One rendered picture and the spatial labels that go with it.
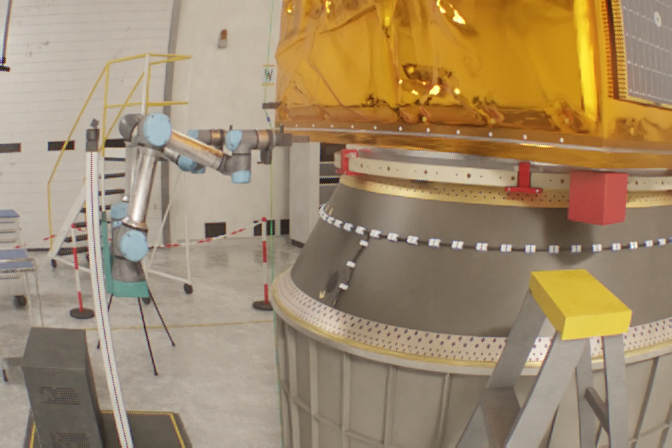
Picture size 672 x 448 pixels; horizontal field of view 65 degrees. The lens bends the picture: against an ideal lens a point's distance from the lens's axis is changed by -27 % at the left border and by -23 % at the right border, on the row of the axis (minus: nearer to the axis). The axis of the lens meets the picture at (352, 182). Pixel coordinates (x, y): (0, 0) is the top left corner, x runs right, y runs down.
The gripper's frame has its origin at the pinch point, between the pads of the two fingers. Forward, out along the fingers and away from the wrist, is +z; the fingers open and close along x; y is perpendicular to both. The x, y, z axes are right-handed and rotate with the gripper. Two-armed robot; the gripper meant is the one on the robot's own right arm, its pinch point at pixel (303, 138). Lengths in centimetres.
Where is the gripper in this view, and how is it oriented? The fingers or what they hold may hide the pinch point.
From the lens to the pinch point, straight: 257.1
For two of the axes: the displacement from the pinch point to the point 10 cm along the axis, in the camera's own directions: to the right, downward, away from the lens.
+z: 8.4, -0.3, 5.4
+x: -5.4, -0.8, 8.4
